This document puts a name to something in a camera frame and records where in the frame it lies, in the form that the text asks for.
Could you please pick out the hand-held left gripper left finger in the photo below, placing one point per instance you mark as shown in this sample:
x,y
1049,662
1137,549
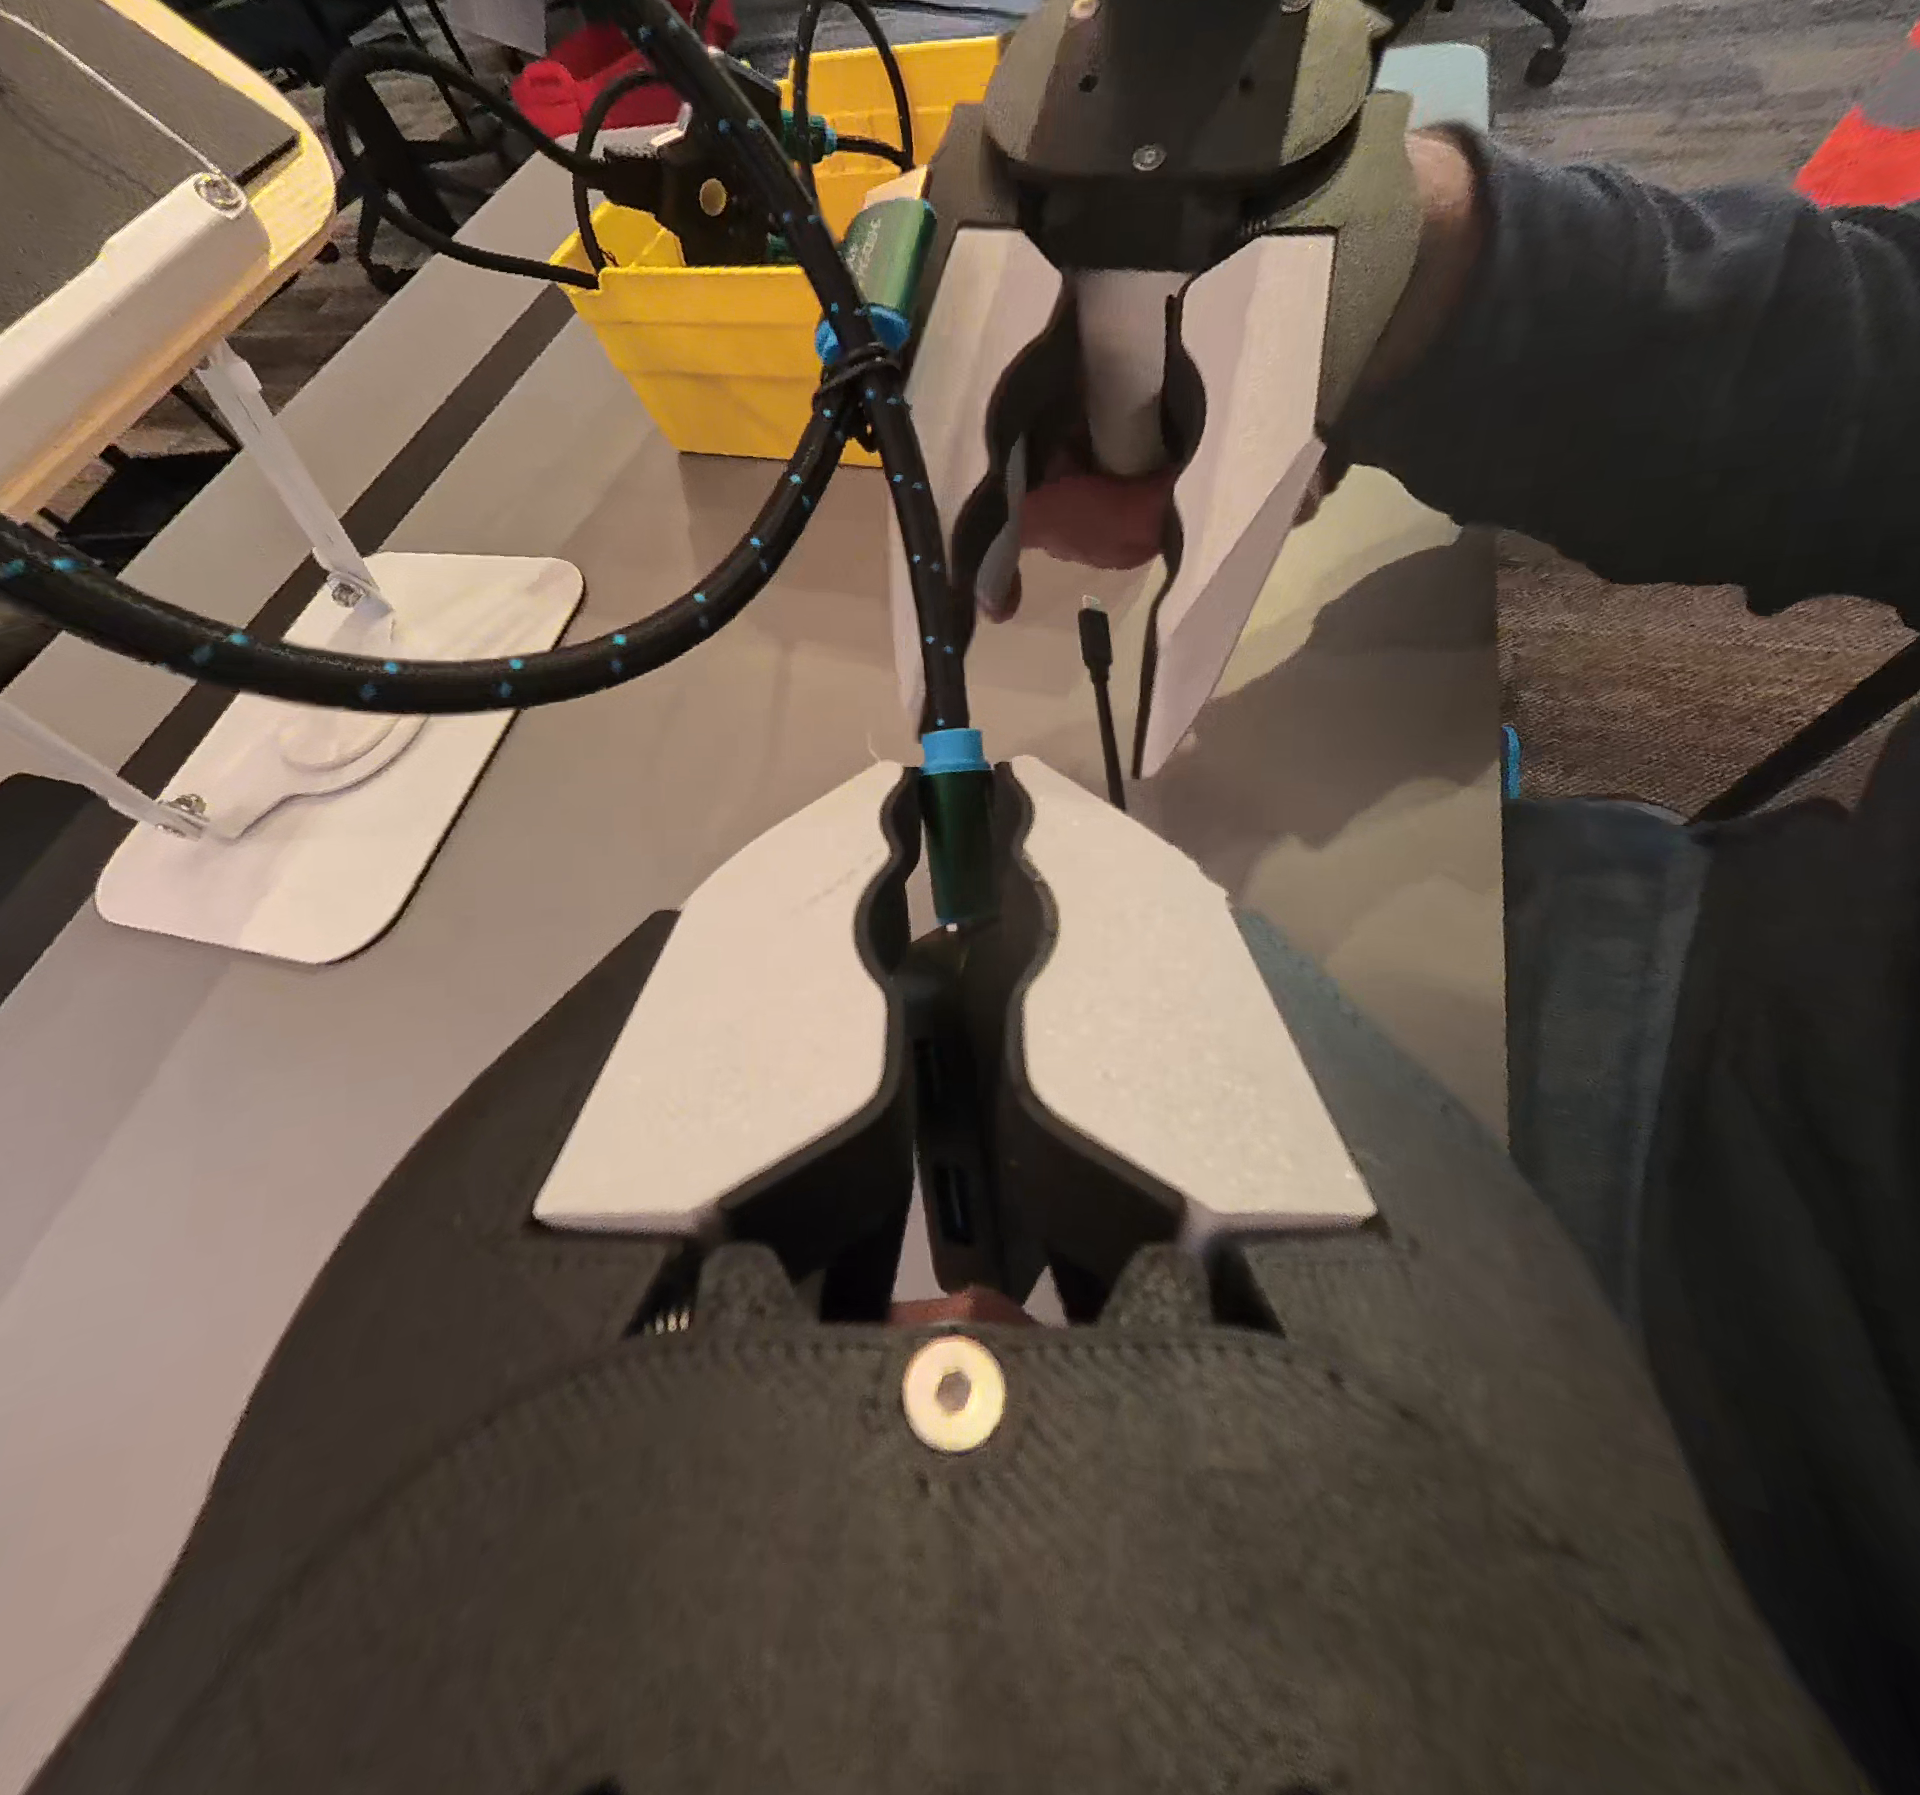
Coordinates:
x,y
720,1046

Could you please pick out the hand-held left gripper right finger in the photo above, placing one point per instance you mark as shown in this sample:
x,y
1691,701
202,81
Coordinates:
x,y
1185,1061

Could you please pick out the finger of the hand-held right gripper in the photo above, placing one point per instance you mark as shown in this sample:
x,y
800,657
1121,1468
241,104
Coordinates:
x,y
1260,371
976,310

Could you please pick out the black hdmi adapter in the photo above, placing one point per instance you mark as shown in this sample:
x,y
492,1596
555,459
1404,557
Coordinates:
x,y
947,1074

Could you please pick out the yellow plastic bin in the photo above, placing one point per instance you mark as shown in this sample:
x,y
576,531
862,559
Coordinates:
x,y
705,357

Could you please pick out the person's right forearm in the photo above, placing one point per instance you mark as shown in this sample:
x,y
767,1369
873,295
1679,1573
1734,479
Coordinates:
x,y
1650,371

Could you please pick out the person's right hand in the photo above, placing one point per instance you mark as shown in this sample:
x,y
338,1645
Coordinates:
x,y
1103,514

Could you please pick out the person's leg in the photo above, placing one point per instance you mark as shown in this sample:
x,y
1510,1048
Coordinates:
x,y
1591,1014

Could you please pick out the white metal stand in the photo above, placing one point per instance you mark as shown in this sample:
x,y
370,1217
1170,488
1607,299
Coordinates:
x,y
374,805

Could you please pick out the orange traffic cone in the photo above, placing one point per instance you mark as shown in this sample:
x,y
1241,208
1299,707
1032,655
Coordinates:
x,y
1876,147

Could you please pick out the black metal bar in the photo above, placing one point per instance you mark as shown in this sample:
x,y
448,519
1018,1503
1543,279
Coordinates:
x,y
1801,745

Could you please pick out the black pad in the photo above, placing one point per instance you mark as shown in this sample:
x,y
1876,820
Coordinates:
x,y
91,101

